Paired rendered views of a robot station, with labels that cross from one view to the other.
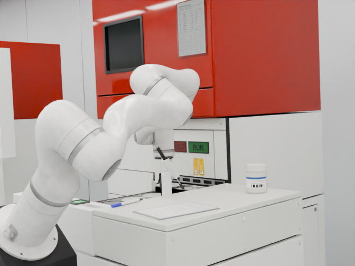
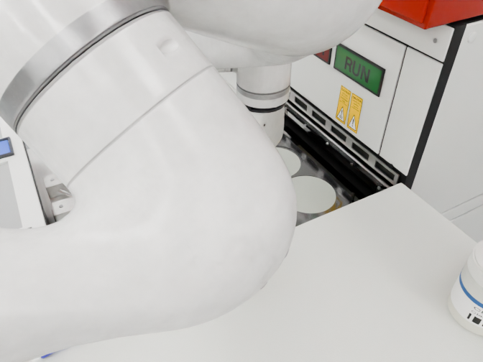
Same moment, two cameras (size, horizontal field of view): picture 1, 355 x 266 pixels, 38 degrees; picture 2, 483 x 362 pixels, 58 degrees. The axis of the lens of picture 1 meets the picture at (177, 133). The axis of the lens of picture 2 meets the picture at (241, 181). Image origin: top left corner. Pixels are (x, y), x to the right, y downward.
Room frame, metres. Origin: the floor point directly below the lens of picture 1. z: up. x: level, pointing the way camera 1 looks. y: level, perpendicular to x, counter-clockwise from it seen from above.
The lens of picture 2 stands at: (1.40, -0.06, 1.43)
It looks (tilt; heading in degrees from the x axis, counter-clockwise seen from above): 41 degrees down; 14
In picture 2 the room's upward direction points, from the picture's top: straight up
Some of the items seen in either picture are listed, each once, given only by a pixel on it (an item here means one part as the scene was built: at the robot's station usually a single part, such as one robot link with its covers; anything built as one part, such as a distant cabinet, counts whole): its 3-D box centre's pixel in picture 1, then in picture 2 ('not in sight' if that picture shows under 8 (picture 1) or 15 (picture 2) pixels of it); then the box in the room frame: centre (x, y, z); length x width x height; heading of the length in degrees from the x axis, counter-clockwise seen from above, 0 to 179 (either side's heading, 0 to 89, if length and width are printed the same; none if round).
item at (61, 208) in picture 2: not in sight; (77, 207); (1.87, 0.35, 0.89); 0.08 x 0.03 x 0.03; 133
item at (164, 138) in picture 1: (161, 132); (261, 39); (2.01, 0.06, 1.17); 0.09 x 0.08 x 0.13; 108
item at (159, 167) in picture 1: (164, 169); (261, 123); (2.01, 0.06, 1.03); 0.10 x 0.07 x 0.11; 164
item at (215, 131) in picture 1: (160, 162); (277, 54); (2.30, 0.08, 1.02); 0.82 x 0.03 x 0.40; 43
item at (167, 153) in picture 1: (164, 153); (263, 89); (2.01, 0.06, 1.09); 0.09 x 0.08 x 0.03; 164
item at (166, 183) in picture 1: (169, 176); not in sight; (1.75, 0.03, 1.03); 0.06 x 0.04 x 0.13; 133
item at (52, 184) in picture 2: not in sight; (67, 181); (1.93, 0.41, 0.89); 0.08 x 0.03 x 0.03; 133
